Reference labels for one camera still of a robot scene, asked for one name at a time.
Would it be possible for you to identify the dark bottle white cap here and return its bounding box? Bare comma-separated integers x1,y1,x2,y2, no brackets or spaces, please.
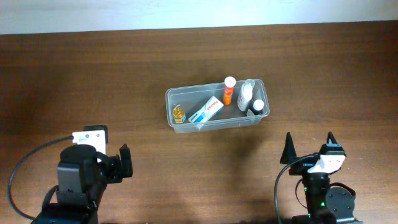
251,99,264,115

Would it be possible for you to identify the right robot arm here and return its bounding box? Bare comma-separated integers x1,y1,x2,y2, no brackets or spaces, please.
274,132,360,224

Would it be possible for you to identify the small jar gold lid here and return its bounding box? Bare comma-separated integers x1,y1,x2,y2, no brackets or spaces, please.
172,105,186,124

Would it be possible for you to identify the white Panadol box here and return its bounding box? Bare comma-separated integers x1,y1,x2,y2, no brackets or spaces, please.
188,96,224,123

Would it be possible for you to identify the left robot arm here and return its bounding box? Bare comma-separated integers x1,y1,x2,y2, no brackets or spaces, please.
32,144,133,224

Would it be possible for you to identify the white spray bottle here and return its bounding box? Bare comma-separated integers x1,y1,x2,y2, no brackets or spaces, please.
237,79,255,111

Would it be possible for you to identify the orange tube white cap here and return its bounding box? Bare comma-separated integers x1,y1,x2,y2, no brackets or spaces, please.
223,76,236,105

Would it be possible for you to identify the clear plastic container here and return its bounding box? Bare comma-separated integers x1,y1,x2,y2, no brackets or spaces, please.
165,79,270,133

